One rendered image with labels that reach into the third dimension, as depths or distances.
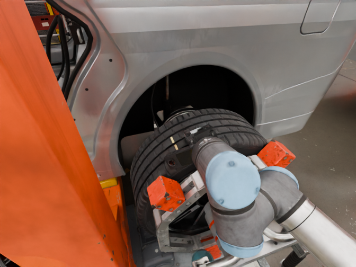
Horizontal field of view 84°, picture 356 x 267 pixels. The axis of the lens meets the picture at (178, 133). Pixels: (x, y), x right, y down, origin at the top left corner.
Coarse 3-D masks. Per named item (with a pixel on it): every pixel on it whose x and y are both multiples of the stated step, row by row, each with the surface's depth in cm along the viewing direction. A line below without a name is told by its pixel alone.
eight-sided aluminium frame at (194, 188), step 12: (252, 156) 69; (192, 180) 63; (192, 192) 62; (204, 192) 62; (156, 216) 68; (168, 216) 65; (156, 228) 68; (168, 240) 76; (180, 240) 90; (192, 240) 95; (192, 252) 92
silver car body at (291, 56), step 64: (64, 0) 58; (128, 0) 61; (192, 0) 67; (256, 0) 73; (320, 0) 82; (64, 64) 89; (128, 64) 73; (256, 64) 91; (320, 64) 104; (256, 128) 120
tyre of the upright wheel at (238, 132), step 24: (192, 120) 76; (216, 120) 76; (240, 120) 82; (144, 144) 81; (168, 144) 71; (240, 144) 67; (264, 144) 73; (144, 168) 75; (168, 168) 65; (192, 168) 67; (144, 192) 70; (144, 216) 76
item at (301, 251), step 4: (296, 244) 64; (300, 244) 63; (292, 248) 66; (296, 248) 64; (300, 248) 63; (304, 248) 62; (296, 252) 65; (300, 252) 63; (304, 252) 61; (308, 252) 62; (300, 256) 64
